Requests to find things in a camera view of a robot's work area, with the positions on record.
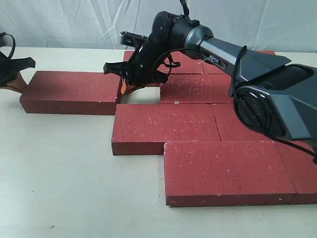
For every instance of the red brick front row left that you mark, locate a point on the red brick front row left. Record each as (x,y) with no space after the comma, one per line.
(225,173)

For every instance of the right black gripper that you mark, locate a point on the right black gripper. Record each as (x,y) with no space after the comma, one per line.
(141,69)

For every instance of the white backdrop cloth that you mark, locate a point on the white backdrop cloth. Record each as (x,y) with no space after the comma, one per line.
(277,25)

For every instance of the red brick back row left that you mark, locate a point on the red brick back row left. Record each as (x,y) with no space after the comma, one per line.
(187,65)

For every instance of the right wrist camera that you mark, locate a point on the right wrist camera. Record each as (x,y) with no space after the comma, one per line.
(131,39)

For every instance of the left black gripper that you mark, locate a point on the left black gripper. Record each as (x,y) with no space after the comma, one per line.
(10,76)

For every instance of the red brick back row right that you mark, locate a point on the red brick back row right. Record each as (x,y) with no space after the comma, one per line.
(212,69)

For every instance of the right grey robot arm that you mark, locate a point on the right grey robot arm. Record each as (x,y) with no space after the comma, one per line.
(271,95)

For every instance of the red brick second row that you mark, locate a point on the red brick second row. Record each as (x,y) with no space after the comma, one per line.
(196,89)

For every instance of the red brick front row right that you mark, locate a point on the red brick front row right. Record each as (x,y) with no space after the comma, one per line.
(303,173)

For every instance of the red brick third row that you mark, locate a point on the red brick third row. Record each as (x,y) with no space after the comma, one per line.
(230,128)

